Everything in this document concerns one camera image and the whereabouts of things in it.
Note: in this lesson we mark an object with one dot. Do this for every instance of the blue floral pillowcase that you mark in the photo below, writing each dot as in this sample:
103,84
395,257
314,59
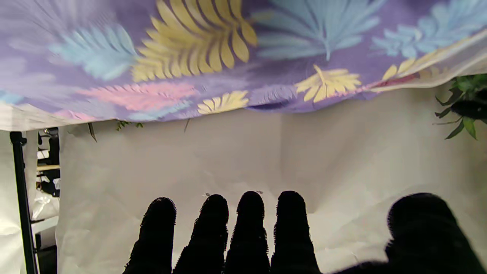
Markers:
228,57

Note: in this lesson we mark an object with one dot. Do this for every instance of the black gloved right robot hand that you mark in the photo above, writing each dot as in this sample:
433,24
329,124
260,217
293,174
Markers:
266,239

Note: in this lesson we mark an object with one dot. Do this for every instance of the black tripod stand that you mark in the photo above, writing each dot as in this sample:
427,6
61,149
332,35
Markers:
23,201

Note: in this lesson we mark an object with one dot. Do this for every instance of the white backdrop cloth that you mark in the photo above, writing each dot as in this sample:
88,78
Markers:
266,160

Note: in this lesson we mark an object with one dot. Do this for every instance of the small green bushy plant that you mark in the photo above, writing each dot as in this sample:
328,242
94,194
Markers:
127,124

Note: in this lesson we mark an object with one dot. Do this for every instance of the large green leafy plant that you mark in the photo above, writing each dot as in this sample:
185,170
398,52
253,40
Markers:
466,102

